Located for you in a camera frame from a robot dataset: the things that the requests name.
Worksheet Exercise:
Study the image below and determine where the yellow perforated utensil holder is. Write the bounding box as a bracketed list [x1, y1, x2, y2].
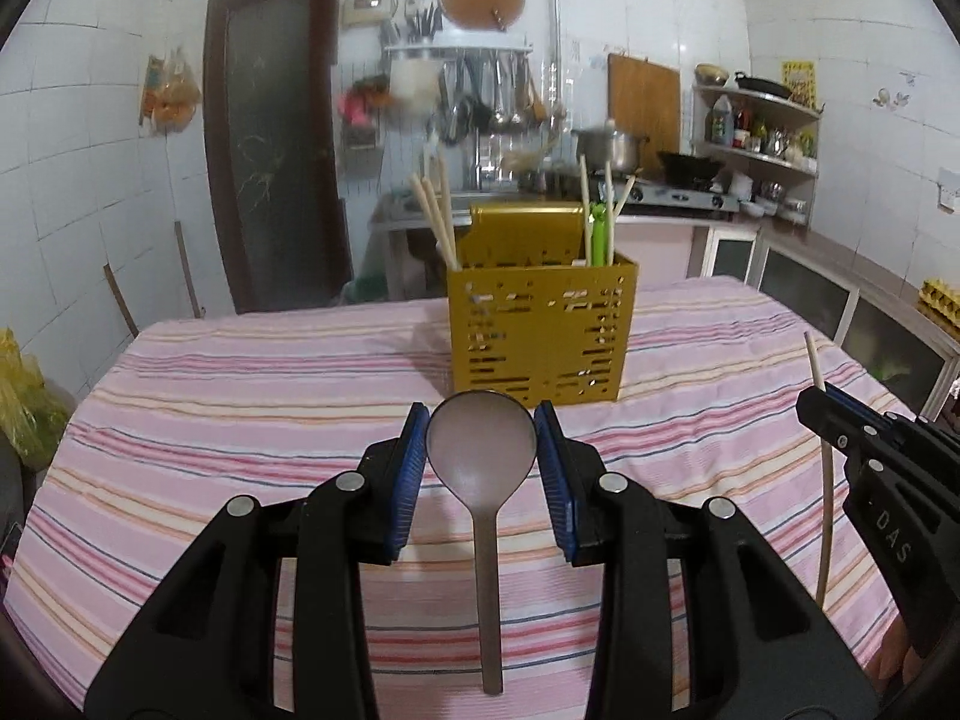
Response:
[447, 201, 641, 403]

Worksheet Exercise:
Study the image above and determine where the black frying pan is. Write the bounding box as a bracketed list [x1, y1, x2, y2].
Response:
[733, 71, 794, 100]

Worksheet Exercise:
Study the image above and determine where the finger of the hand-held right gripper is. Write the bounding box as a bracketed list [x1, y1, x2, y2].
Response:
[795, 386, 912, 460]

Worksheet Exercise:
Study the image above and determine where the rectangular wooden cutting board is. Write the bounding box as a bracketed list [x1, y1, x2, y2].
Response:
[607, 54, 683, 155]

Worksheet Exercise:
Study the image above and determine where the white corner shelf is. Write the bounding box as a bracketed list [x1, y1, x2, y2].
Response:
[691, 82, 824, 222]

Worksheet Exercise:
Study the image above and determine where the row of hanging ladles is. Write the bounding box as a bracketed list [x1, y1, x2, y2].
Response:
[439, 52, 548, 143]

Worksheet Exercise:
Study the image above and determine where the yellow egg tray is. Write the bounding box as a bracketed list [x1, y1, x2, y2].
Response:
[916, 277, 960, 323]

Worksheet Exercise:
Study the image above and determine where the brown plastic spoon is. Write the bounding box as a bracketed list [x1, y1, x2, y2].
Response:
[426, 390, 539, 696]

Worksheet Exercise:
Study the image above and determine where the yellow wall poster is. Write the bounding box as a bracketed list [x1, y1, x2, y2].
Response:
[781, 60, 817, 110]

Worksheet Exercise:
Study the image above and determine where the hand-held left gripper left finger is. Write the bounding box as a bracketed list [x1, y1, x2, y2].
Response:
[84, 401, 430, 720]

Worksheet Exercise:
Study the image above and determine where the brown frosted glass door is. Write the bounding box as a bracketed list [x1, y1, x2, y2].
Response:
[204, 0, 353, 314]

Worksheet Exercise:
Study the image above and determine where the person's right hand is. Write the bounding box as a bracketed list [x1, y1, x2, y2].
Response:
[862, 600, 927, 691]

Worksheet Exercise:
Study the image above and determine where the steel knife holder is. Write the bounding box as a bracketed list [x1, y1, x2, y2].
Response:
[401, 4, 443, 46]

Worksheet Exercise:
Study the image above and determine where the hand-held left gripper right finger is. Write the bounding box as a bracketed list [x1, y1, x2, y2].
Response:
[532, 399, 880, 720]

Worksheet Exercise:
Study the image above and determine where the hanging bag of oranges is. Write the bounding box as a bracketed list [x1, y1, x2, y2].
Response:
[142, 49, 203, 136]

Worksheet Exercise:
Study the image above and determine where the yellow plastic bag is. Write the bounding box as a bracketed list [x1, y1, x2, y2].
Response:
[0, 326, 72, 466]

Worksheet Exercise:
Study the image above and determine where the short wooden stick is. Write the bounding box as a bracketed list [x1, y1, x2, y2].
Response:
[103, 262, 141, 338]

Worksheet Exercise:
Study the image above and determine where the long wooden stick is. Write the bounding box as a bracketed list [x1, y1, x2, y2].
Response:
[175, 221, 205, 320]

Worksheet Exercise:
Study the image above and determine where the white wall power strip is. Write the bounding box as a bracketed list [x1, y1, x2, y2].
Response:
[341, 0, 398, 27]

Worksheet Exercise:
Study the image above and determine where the large oil bottle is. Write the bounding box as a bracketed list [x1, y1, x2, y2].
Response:
[706, 94, 736, 147]

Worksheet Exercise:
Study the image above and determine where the glass door base cabinet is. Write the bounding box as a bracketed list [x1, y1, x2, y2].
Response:
[690, 225, 960, 421]

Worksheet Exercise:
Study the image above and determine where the white wall shelf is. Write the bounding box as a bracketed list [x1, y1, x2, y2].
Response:
[384, 30, 535, 59]

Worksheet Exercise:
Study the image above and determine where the pink striped tablecloth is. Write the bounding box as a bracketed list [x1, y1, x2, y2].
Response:
[7, 275, 931, 713]

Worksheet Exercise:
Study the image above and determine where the white hanging cloth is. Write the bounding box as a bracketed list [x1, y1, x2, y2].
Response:
[390, 56, 440, 110]

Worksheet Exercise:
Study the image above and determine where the steel cooking pot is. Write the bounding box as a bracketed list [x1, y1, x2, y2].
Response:
[571, 120, 650, 173]

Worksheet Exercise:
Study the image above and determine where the pink hanging bag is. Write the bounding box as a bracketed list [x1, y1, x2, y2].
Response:
[341, 75, 391, 128]

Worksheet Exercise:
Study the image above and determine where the row of condiment bottles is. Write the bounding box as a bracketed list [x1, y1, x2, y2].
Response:
[735, 109, 817, 162]

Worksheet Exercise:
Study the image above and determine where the grey wall pipe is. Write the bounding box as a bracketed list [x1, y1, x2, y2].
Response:
[547, 0, 563, 128]

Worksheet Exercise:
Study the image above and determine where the steel gas stove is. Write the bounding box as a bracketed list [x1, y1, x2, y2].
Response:
[592, 180, 740, 212]

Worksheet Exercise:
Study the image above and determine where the black wok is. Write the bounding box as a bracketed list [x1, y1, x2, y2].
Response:
[658, 150, 725, 185]

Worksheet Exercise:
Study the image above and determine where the stack of small bowls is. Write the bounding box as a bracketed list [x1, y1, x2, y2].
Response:
[731, 172, 811, 222]

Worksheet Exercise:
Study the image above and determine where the wooden chopstick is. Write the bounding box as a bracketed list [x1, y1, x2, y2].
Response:
[409, 174, 455, 271]
[577, 154, 593, 265]
[421, 177, 460, 269]
[613, 174, 637, 241]
[804, 331, 835, 612]
[604, 160, 617, 267]

